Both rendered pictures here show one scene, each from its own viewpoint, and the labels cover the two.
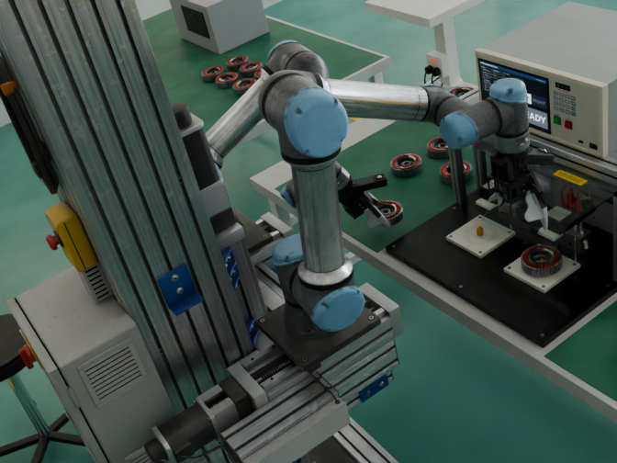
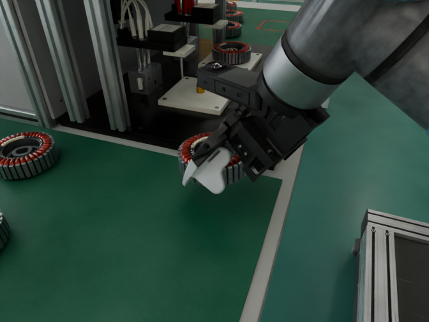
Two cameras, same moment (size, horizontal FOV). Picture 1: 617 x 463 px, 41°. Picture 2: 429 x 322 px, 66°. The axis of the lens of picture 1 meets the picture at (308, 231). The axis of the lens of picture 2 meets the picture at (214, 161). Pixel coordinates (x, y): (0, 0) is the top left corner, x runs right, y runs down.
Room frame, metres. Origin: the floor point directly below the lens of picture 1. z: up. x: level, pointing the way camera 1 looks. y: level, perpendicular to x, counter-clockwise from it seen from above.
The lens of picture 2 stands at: (2.46, 0.05, 1.12)
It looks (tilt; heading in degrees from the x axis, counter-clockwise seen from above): 36 degrees down; 227
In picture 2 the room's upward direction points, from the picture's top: straight up
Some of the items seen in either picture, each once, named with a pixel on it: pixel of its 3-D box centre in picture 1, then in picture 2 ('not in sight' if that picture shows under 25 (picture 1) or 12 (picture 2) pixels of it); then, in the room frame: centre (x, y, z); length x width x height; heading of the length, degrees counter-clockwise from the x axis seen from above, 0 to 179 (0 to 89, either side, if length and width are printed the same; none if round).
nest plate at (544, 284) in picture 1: (541, 267); (231, 61); (1.77, -0.62, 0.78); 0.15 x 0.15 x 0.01; 27
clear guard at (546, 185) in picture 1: (558, 199); not in sight; (1.71, -0.65, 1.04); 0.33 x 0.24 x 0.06; 117
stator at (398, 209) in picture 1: (386, 213); (214, 157); (2.18, -0.26, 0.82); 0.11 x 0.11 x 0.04
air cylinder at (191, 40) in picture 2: (576, 237); (186, 48); (1.84, -0.75, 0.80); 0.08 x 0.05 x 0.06; 27
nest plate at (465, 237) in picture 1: (480, 235); (200, 94); (1.99, -0.51, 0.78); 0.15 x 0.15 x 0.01; 27
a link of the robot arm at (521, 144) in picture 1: (512, 139); not in sight; (1.52, -0.48, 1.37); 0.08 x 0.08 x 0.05
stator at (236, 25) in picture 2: not in sight; (226, 29); (1.52, -0.89, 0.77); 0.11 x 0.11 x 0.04
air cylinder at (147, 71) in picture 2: not in sight; (145, 77); (2.05, -0.64, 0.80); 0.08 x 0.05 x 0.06; 27
